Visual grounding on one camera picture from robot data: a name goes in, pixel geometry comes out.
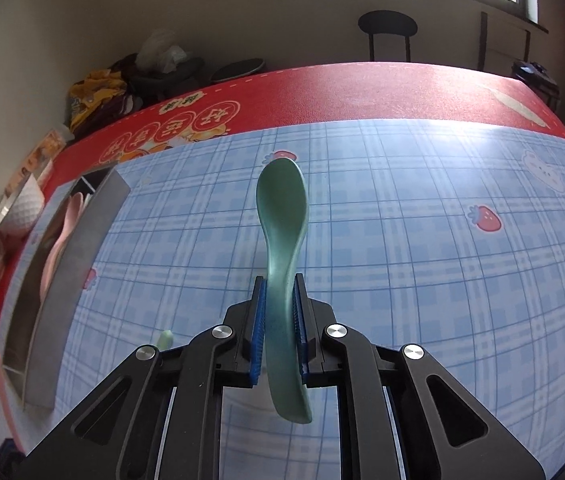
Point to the clear plastic bag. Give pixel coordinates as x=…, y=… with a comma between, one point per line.
x=162, y=50

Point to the light green chopstick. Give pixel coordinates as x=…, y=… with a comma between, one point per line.
x=164, y=340

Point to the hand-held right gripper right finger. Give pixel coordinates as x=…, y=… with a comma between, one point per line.
x=301, y=330

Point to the printed cardboard box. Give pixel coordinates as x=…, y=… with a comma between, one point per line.
x=37, y=160

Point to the blue plaid table mat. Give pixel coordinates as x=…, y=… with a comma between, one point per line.
x=412, y=260

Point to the white dimpled bowl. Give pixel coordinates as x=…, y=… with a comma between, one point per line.
x=22, y=207

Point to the pink spoon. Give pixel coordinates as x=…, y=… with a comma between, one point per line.
x=60, y=245

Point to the black round-back chair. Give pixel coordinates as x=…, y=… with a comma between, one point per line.
x=387, y=25

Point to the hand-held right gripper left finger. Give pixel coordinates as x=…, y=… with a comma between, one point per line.
x=260, y=330

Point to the dark clothing pile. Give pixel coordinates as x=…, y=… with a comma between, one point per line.
x=162, y=85

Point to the red printed tablecloth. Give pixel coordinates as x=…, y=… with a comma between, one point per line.
x=342, y=95

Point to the black round stool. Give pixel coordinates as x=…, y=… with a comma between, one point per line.
x=238, y=70

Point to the green spoon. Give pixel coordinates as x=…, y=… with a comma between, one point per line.
x=282, y=210

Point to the metal perforated utensil tray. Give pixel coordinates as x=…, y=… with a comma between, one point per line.
x=72, y=270

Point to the black small appliance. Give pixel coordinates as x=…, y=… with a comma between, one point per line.
x=535, y=82

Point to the yellow snack bag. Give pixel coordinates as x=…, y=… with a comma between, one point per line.
x=95, y=95

